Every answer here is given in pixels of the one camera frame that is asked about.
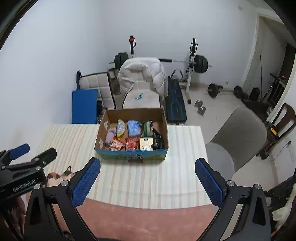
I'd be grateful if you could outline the grey shell chair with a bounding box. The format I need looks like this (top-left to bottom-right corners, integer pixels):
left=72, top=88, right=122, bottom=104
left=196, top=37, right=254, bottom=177
left=205, top=107, right=268, bottom=173

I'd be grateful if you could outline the cream bear-print snack box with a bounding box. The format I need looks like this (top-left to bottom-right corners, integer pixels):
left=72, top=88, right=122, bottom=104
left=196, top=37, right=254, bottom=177
left=139, top=137, right=154, bottom=152

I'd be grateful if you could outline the brown wooden chair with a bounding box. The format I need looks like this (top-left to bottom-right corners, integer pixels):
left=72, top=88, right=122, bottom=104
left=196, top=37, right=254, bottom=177
left=261, top=103, right=296, bottom=158

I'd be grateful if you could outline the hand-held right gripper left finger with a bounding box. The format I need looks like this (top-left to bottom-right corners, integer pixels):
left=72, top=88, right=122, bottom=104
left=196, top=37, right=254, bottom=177
left=24, top=157, right=101, bottom=241

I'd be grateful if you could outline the cardboard box with blue print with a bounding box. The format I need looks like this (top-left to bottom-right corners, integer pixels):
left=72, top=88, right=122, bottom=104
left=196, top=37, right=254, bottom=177
left=94, top=108, right=169, bottom=163

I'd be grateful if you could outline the short barbell with black plates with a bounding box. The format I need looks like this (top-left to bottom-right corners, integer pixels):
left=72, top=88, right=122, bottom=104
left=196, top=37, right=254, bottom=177
left=207, top=83, right=243, bottom=99

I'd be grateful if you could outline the yellow snack packet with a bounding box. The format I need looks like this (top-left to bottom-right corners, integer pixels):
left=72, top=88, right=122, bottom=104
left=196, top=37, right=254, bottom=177
left=115, top=119, right=125, bottom=138

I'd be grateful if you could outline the green snack packet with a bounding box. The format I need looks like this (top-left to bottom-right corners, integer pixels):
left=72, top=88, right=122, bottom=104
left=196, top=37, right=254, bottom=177
left=142, top=121, right=153, bottom=138

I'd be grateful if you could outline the black snack packet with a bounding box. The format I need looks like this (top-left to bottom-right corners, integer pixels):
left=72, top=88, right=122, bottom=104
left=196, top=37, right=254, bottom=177
left=151, top=128, right=164, bottom=149

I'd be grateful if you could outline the white puffer jacket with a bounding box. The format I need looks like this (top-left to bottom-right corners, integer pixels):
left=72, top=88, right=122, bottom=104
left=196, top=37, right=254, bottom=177
left=117, top=57, right=169, bottom=108

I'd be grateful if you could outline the beige upholstered chair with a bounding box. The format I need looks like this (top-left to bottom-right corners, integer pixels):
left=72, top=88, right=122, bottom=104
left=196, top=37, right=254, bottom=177
left=122, top=90, right=161, bottom=109

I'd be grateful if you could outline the purple plush toy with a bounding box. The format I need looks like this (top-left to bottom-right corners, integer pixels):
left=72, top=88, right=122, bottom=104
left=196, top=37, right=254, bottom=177
left=105, top=127, right=117, bottom=146

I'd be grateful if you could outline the beige quilted chair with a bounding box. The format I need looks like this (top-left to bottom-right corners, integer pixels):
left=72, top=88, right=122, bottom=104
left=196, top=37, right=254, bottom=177
left=76, top=70, right=116, bottom=110

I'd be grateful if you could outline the small red cartoon snack packet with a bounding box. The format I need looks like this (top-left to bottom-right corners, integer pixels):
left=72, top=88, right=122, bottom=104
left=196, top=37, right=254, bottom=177
left=111, top=137, right=125, bottom=151

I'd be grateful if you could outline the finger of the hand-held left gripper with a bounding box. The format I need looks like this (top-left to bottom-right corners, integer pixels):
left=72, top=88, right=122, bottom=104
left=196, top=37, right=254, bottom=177
left=0, top=143, right=31, bottom=163
left=0, top=148, right=58, bottom=176

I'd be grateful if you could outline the white goose plush toy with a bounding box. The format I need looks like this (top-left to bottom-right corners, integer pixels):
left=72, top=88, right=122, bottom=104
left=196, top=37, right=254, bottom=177
left=271, top=183, right=296, bottom=230

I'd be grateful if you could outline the white wall power strip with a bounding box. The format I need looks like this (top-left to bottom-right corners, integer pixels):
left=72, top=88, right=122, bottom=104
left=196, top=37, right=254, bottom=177
left=287, top=138, right=296, bottom=163

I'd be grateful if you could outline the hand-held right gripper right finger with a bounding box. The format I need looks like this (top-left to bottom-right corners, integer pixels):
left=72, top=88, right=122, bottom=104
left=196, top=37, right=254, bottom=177
left=195, top=158, right=271, bottom=241

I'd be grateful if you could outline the light blue soft packet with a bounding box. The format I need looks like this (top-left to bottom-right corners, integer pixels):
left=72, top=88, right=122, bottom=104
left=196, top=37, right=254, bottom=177
left=127, top=120, right=142, bottom=137

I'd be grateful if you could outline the striped and pink tablecloth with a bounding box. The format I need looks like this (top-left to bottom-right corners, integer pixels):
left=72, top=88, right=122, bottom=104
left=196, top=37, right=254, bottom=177
left=22, top=123, right=218, bottom=240

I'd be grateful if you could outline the blue board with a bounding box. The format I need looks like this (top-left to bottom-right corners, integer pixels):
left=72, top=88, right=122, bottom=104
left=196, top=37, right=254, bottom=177
left=71, top=89, right=98, bottom=124

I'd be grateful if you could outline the white bench press rack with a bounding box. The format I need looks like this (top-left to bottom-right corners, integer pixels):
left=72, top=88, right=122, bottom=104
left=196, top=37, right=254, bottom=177
left=129, top=35, right=199, bottom=104

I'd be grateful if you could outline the black scooter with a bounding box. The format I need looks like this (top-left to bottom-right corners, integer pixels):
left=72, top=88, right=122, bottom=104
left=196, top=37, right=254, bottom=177
left=267, top=167, right=296, bottom=202

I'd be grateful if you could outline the black weight bench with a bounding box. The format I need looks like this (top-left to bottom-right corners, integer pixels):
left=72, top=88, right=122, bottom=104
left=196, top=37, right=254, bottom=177
left=165, top=69, right=187, bottom=123

